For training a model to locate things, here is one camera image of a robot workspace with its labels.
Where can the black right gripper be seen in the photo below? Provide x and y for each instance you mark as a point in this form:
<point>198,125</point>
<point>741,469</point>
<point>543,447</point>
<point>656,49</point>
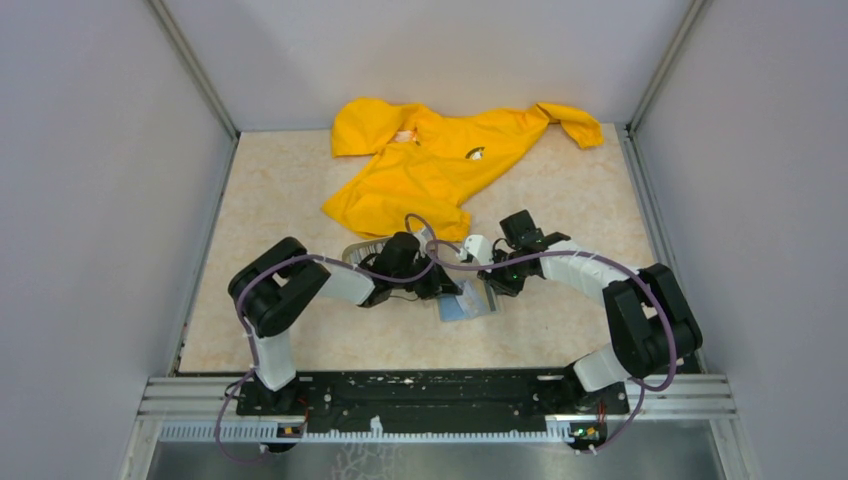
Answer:
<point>498,285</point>

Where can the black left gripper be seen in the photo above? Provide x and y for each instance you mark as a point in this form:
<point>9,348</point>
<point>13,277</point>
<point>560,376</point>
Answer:
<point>439,283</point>

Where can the beige card holder wallet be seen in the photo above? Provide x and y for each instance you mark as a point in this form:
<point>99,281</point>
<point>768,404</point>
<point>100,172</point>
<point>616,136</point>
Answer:
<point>475,299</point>

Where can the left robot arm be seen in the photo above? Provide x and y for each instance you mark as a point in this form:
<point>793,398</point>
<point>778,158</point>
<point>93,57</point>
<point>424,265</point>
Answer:
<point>271,293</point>

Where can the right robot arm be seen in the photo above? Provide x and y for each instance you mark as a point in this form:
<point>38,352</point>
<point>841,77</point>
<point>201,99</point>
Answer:
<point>650,322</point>

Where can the yellow jacket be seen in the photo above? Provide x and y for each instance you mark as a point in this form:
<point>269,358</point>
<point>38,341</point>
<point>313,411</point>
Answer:
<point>424,163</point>

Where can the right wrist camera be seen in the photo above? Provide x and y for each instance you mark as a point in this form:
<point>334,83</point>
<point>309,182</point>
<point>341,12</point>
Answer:
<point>477,249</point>

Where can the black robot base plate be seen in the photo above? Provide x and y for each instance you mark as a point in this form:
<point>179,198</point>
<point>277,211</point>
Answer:
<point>468,402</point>

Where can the aluminium frame rail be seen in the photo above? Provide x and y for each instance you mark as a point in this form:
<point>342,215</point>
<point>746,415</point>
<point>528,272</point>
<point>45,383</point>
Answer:
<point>204,409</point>

